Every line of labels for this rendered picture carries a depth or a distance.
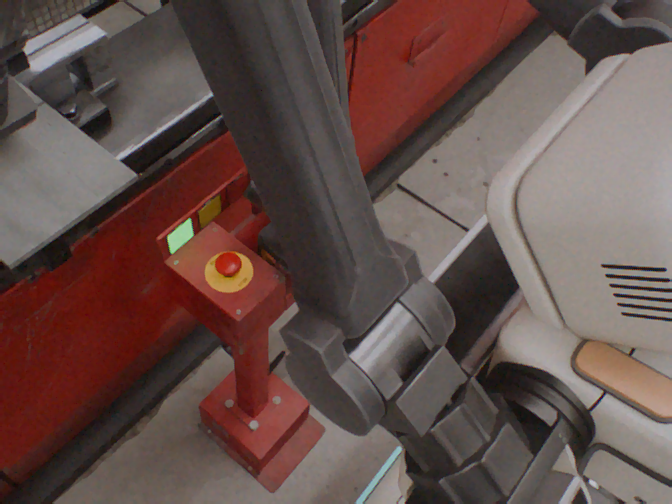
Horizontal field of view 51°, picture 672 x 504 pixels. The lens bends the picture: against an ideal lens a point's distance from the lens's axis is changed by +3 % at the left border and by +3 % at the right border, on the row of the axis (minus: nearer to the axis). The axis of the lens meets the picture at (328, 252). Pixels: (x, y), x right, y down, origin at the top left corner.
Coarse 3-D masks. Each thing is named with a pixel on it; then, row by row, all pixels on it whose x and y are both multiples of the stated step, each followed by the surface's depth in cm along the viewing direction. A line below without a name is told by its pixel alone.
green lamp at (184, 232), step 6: (186, 222) 102; (180, 228) 102; (186, 228) 103; (174, 234) 102; (180, 234) 103; (186, 234) 104; (192, 234) 106; (174, 240) 103; (180, 240) 104; (186, 240) 106; (174, 246) 104; (180, 246) 105
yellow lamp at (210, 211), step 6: (216, 198) 105; (210, 204) 105; (216, 204) 106; (204, 210) 104; (210, 210) 106; (216, 210) 107; (204, 216) 106; (210, 216) 107; (216, 216) 109; (204, 222) 107
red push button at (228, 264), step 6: (228, 252) 103; (222, 258) 102; (228, 258) 102; (234, 258) 102; (240, 258) 103; (216, 264) 102; (222, 264) 101; (228, 264) 102; (234, 264) 102; (240, 264) 102; (222, 270) 101; (228, 270) 101; (234, 270) 101; (228, 276) 103
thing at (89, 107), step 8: (80, 96) 104; (88, 96) 105; (80, 104) 104; (88, 104) 104; (96, 104) 104; (104, 104) 104; (80, 112) 103; (88, 112) 103; (96, 112) 103; (104, 112) 104; (72, 120) 102; (80, 120) 102; (88, 120) 102; (96, 120) 103; (104, 120) 105; (80, 128) 102; (88, 128) 103; (96, 128) 104
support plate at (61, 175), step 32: (32, 96) 91; (32, 128) 88; (64, 128) 88; (0, 160) 85; (32, 160) 85; (64, 160) 86; (96, 160) 86; (0, 192) 82; (32, 192) 83; (64, 192) 83; (96, 192) 83; (0, 224) 80; (32, 224) 80; (64, 224) 81; (0, 256) 78
